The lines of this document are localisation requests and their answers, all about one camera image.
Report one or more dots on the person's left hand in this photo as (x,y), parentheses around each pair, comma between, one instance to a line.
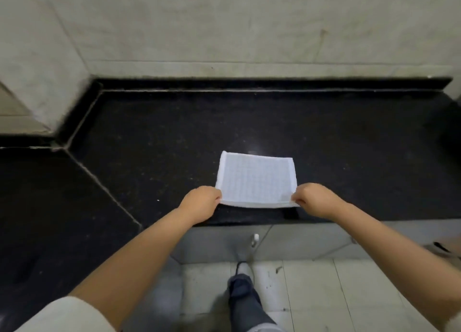
(200,203)

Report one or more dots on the person's right hand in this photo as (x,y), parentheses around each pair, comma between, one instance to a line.
(317,199)

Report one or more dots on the person's right fingers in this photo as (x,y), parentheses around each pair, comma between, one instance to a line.
(297,196)

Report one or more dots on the person's left fingers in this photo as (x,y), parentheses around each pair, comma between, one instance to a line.
(216,197)

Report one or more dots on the white cloth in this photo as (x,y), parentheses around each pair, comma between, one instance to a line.
(256,179)

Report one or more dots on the person's left forearm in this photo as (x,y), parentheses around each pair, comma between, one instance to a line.
(133,256)

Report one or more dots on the person's right forearm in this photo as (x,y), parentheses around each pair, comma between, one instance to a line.
(399,259)

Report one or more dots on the person's grey shoe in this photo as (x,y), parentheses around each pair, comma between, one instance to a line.
(244,268)

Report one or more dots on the person's leg in grey trousers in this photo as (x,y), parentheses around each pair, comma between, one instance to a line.
(246,303)

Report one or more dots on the person's white sleeve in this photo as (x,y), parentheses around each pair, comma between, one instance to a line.
(61,315)

